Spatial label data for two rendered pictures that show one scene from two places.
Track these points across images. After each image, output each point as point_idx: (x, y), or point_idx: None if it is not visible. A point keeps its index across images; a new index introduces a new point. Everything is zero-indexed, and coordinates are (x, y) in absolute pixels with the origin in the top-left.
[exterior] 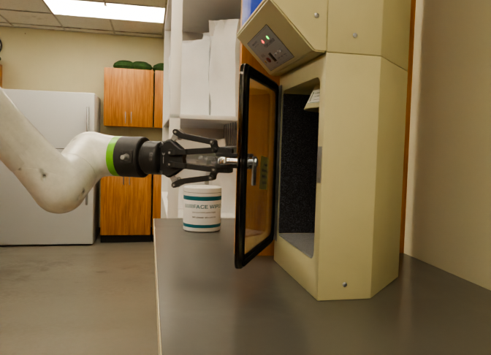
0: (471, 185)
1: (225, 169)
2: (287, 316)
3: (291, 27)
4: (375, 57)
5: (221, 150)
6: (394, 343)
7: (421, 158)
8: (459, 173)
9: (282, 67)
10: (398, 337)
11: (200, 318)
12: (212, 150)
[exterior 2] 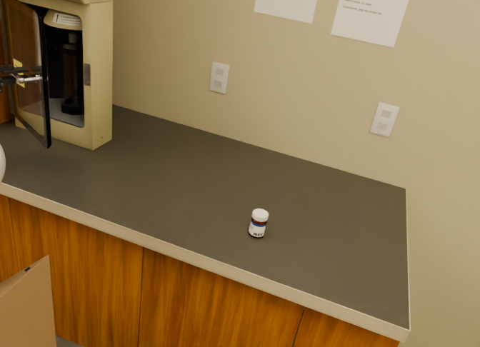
0: (128, 56)
1: (11, 81)
2: (96, 166)
3: None
4: (110, 2)
5: (5, 68)
6: (152, 161)
7: None
8: (118, 47)
9: None
10: (150, 158)
11: (59, 185)
12: (1, 70)
